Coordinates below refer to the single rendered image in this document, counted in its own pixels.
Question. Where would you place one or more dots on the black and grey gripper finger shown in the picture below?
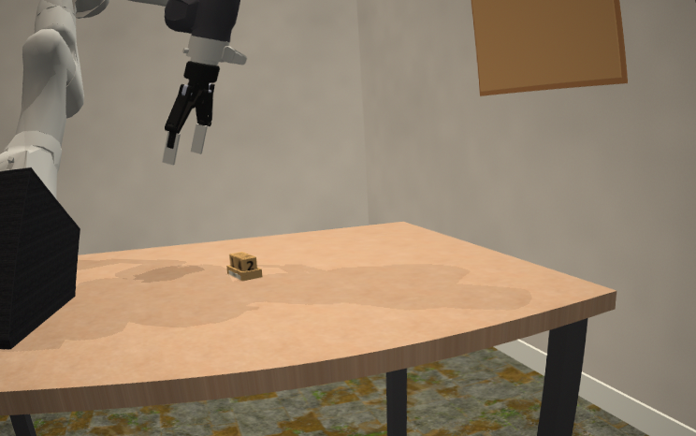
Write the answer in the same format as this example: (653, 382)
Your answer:
(176, 120)
(203, 120)

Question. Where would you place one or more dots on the tan number cube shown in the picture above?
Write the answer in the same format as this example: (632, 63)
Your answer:
(246, 262)
(233, 259)

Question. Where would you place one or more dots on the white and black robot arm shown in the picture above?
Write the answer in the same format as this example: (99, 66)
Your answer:
(52, 76)

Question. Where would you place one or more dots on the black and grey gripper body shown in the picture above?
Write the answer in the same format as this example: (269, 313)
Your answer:
(197, 73)

